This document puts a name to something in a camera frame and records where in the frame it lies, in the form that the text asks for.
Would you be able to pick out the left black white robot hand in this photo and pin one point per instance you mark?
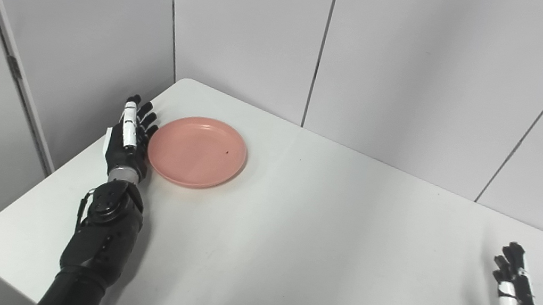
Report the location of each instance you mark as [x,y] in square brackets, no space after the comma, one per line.
[120,154]

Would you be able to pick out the pink round plate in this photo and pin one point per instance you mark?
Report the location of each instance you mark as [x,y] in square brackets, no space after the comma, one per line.
[196,152]

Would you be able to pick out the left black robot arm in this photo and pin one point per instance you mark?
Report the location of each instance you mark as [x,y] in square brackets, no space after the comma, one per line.
[99,245]

